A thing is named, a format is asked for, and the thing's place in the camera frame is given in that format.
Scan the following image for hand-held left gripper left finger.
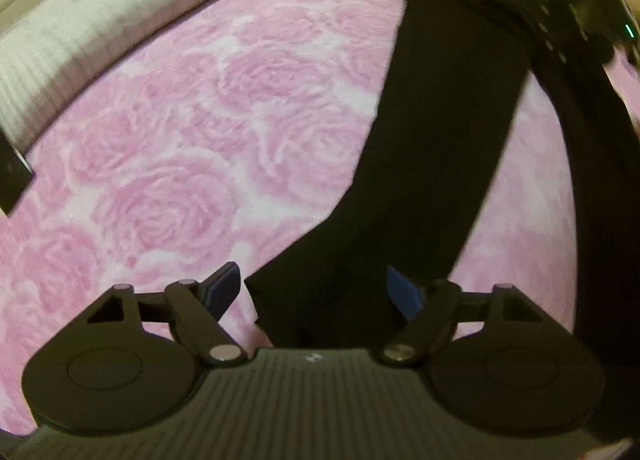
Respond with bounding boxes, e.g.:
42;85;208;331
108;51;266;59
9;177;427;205
86;261;246;367

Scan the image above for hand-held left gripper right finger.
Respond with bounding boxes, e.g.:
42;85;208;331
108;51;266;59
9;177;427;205
379;265;543;367

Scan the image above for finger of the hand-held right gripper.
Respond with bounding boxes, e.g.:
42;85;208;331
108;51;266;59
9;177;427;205
532;0;583;71

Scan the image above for black pants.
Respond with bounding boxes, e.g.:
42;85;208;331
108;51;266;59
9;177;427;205
244;0;640;443

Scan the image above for pink floral blanket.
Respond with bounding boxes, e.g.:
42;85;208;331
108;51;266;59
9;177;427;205
0;0;640;436

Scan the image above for black phone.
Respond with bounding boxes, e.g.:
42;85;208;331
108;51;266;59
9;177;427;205
0;133;37;216

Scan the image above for white ribbed quilt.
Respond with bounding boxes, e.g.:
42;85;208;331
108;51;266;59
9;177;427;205
0;0;301;153

